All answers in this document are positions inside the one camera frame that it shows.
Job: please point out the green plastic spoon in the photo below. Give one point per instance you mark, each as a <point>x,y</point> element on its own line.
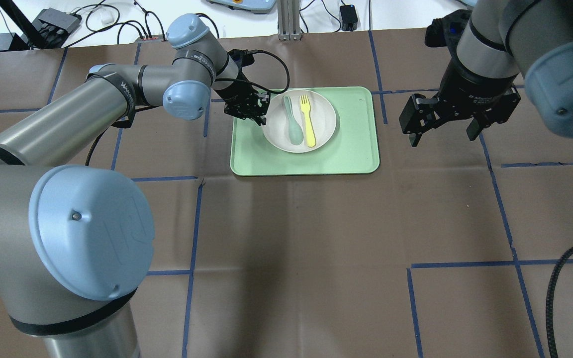
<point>295,133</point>

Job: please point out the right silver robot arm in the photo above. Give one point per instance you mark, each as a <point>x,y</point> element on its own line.
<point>490,45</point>

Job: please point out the aluminium frame post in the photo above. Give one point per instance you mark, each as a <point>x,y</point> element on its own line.
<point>289,20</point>

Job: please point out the white round plate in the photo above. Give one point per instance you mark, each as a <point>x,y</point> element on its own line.
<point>323,116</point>

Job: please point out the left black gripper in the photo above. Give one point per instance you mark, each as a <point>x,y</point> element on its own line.
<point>230,89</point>

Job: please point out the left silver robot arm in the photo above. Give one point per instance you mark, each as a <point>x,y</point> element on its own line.
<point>76,242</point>

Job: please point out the black usb hub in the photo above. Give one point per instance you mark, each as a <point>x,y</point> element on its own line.
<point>59,20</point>

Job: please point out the yellow plastic fork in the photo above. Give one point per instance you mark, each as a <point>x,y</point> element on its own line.
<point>305,107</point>

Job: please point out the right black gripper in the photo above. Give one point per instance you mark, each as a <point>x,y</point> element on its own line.
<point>468,84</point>

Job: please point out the light green tray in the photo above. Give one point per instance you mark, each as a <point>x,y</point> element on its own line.
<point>353,148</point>

